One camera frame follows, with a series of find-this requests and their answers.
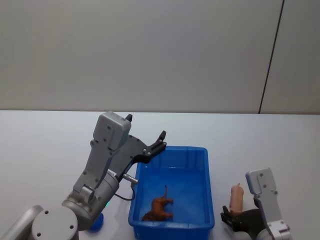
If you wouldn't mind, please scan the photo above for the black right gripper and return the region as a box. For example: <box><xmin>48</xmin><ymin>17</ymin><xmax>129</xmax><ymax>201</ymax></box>
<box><xmin>220</xmin><ymin>193</ymin><xmax>263</xmax><ymax>232</ymax></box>

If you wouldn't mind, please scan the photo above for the blue plastic bin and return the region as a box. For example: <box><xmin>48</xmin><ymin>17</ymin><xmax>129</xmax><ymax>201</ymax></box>
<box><xmin>127</xmin><ymin>145</ymin><xmax>216</xmax><ymax>231</ymax></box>

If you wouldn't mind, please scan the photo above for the thin dark gripper cable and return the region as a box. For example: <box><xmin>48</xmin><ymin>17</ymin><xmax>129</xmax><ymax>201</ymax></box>
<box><xmin>115</xmin><ymin>174</ymin><xmax>140</xmax><ymax>202</ymax></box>

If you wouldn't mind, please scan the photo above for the brown lion toy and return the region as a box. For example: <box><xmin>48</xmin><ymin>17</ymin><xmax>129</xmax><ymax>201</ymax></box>
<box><xmin>141</xmin><ymin>184</ymin><xmax>175</xmax><ymax>222</ymax></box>

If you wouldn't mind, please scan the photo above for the pink pig toy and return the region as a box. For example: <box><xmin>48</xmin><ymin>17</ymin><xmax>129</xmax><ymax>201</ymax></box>
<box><xmin>229</xmin><ymin>183</ymin><xmax>245</xmax><ymax>216</ymax></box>

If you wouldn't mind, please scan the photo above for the small blue round cap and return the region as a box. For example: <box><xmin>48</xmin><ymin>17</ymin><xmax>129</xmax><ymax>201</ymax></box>
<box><xmin>89</xmin><ymin>213</ymin><xmax>105</xmax><ymax>232</ymax></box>

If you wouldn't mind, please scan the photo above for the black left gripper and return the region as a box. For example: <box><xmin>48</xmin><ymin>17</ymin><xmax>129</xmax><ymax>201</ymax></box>
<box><xmin>108</xmin><ymin>114</ymin><xmax>168</xmax><ymax>177</ymax></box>

